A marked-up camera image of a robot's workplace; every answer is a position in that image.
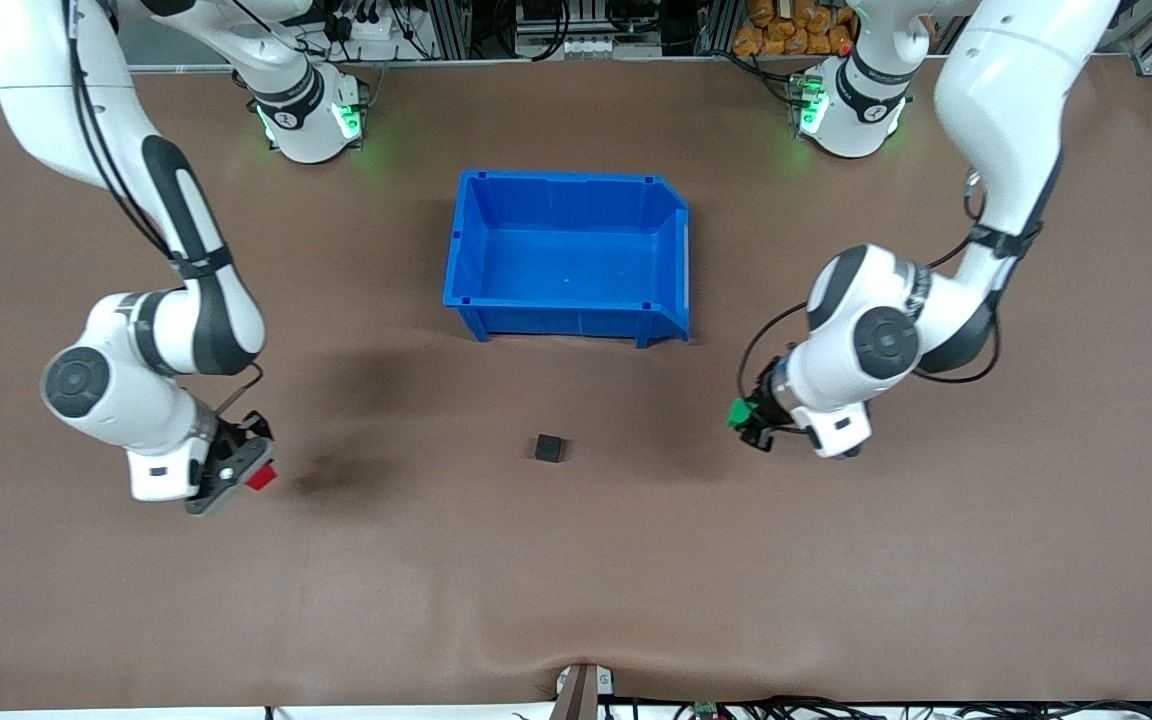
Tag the small black cube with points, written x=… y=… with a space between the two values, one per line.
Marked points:
x=548 y=448

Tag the blue plastic storage bin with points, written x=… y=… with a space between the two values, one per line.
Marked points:
x=566 y=260

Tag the brown table cover mat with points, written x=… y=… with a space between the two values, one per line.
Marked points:
x=576 y=560

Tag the small green cube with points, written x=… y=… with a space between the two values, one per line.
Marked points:
x=742 y=413

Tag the camera mount post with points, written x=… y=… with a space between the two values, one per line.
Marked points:
x=581 y=695

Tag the white power strip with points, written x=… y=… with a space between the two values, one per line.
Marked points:
x=371 y=25

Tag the black electronics box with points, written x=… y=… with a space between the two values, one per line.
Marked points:
x=546 y=10

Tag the green terminal connector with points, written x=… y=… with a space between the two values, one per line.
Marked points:
x=706 y=710

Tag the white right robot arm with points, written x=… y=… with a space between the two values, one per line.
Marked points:
x=206 y=310

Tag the aluminium frame post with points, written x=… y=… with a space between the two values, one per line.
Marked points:
x=716 y=25
x=448 y=30

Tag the small red cube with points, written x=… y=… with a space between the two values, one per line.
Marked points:
x=262 y=478

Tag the white terminal block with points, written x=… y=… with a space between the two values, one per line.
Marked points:
x=611 y=45

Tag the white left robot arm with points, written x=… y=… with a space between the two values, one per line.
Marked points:
x=996 y=100

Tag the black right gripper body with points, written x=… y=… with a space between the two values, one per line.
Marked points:
x=232 y=436

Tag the bag of orange items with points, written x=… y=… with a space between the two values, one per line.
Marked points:
x=786 y=30

